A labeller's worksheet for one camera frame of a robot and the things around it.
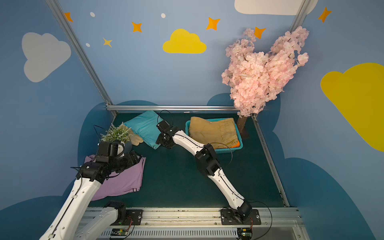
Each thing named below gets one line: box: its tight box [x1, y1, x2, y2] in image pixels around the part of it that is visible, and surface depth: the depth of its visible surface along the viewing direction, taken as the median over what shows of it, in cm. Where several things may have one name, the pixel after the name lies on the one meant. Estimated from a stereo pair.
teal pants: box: [124, 110, 163, 150], surface depth 110 cm
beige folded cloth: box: [118, 122, 144, 146], surface depth 106 cm
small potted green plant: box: [100, 122, 132, 144], surface depth 88 cm
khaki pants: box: [189, 116, 238, 148], surface depth 103 cm
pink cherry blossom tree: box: [221, 27, 309, 134], surface depth 65 cm
